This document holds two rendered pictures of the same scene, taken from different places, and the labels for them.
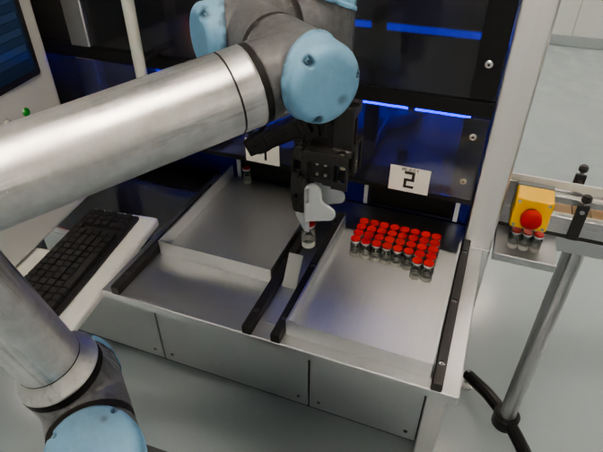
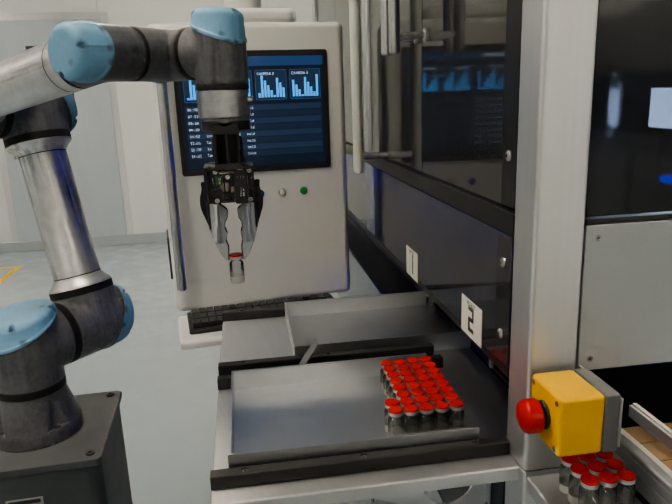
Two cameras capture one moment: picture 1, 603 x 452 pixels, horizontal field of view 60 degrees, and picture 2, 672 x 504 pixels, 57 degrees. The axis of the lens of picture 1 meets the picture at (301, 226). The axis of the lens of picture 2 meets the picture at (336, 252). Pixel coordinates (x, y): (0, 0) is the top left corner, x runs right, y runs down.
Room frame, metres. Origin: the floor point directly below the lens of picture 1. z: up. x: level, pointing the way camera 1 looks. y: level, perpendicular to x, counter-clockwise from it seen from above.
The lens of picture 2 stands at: (0.32, -0.92, 1.36)
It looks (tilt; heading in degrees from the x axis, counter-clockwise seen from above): 14 degrees down; 61
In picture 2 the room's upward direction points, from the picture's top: 2 degrees counter-clockwise
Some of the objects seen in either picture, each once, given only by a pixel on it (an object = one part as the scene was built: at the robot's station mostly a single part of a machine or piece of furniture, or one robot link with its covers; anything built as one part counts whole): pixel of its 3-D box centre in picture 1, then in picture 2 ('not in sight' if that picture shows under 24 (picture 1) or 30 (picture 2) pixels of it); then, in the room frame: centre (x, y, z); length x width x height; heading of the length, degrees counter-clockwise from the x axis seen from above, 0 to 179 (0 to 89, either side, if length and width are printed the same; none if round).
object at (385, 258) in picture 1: (391, 255); (397, 396); (0.83, -0.19, 0.90); 0.18 x 0.02 x 0.05; 69
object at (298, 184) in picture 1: (301, 182); (215, 200); (0.62, 0.00, 1.21); 0.05 x 0.02 x 0.09; 159
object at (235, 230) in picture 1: (249, 216); (370, 323); (0.97, 0.12, 0.90); 0.34 x 0.26 x 0.04; 159
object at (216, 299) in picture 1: (307, 260); (352, 372); (0.85, -0.01, 0.87); 0.70 x 0.48 x 0.02; 69
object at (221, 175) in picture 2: (325, 140); (228, 162); (0.64, -0.03, 1.27); 0.09 x 0.08 x 0.12; 69
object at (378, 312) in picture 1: (380, 284); (342, 406); (0.74, -0.15, 0.90); 0.34 x 0.26 x 0.04; 159
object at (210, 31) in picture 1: (250, 35); (161, 55); (0.57, 0.05, 1.43); 0.11 x 0.11 x 0.08; 29
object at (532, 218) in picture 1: (530, 218); (534, 415); (0.83, -0.46, 0.99); 0.04 x 0.04 x 0.04; 69
